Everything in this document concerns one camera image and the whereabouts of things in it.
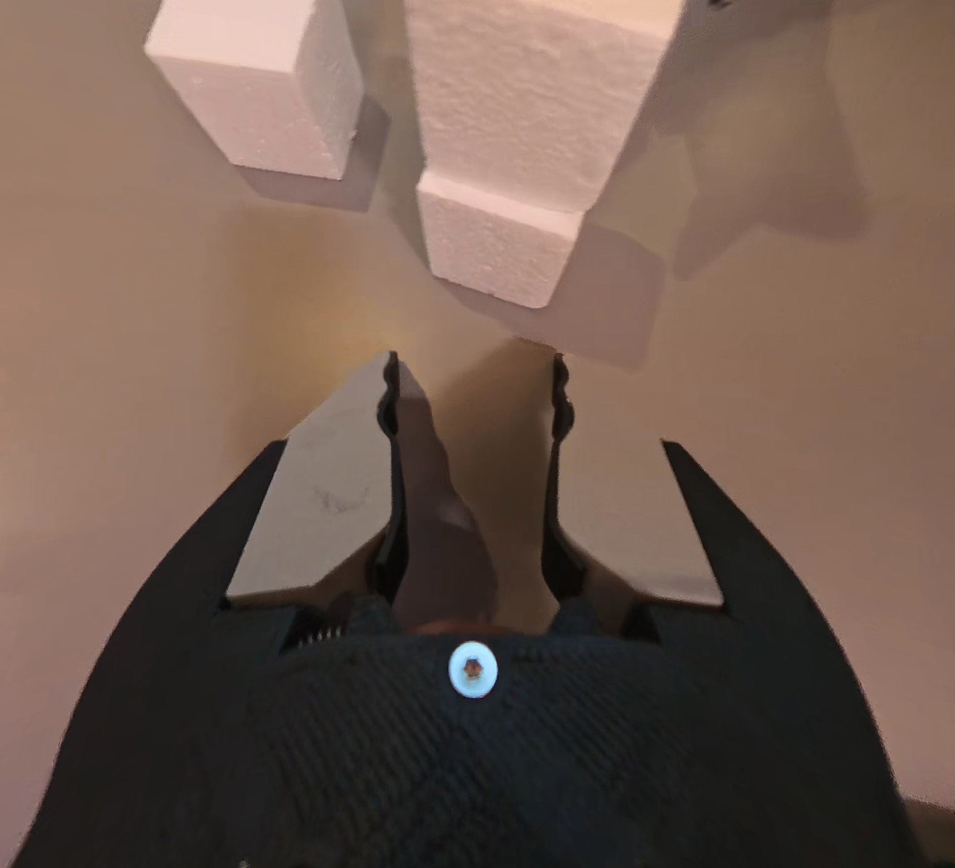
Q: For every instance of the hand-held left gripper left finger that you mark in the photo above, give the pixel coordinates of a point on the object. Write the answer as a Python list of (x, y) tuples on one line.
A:
[(321, 502)]

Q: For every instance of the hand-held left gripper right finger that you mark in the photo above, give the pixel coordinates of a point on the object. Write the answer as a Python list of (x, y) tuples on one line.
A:
[(627, 510)]

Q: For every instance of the white foam cube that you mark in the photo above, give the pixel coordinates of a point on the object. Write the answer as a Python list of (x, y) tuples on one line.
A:
[(492, 249), (246, 40), (537, 77)]

